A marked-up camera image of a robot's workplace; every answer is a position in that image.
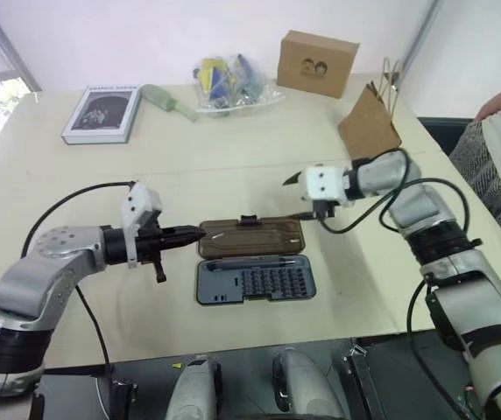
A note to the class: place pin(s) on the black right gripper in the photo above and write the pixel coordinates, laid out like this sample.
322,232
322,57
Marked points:
324,209

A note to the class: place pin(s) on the grey pen screwdriver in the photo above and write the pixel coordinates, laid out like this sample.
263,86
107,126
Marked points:
250,262

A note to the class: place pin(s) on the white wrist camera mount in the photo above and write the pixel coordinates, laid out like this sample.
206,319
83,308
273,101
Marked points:
322,181
139,199

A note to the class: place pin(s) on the brown cardboard box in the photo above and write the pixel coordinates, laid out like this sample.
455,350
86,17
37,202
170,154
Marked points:
314,63

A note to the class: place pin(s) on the pale green brush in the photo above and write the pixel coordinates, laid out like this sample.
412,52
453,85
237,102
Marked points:
165,100

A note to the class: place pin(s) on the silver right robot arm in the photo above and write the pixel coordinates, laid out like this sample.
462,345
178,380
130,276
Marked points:
465,280

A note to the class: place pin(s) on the white book with dark photo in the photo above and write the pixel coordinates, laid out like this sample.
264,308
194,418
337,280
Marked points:
101,113

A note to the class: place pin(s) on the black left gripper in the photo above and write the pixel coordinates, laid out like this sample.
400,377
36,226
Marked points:
154,245

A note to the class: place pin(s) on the grey rounded robot leg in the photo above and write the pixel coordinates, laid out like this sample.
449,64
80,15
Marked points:
307,385
193,389

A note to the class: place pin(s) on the clear plastic bag of items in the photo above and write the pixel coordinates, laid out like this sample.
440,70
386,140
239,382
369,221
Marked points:
228,83

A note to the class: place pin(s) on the grey window frame bar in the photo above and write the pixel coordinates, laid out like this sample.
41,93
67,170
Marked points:
9,48

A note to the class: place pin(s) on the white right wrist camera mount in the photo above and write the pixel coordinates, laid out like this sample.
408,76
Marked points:
322,181

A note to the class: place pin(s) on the brown paper bag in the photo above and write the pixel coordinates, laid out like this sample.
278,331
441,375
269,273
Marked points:
371,122

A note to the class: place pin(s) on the small pale item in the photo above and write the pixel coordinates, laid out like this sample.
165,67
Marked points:
218,236

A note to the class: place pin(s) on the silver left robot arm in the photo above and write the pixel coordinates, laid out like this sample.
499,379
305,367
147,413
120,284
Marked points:
36,271

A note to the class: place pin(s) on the grey slanted wall bar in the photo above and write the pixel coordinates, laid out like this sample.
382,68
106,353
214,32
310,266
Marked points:
421,30

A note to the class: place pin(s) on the black chair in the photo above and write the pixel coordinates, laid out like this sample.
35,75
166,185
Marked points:
445,131

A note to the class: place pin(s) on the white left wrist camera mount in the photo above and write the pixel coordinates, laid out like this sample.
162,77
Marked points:
139,199

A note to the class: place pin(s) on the person's bare hand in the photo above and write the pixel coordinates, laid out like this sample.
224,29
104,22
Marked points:
492,107

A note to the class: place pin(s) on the open screwdriver bit case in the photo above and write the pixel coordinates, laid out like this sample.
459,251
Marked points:
255,262

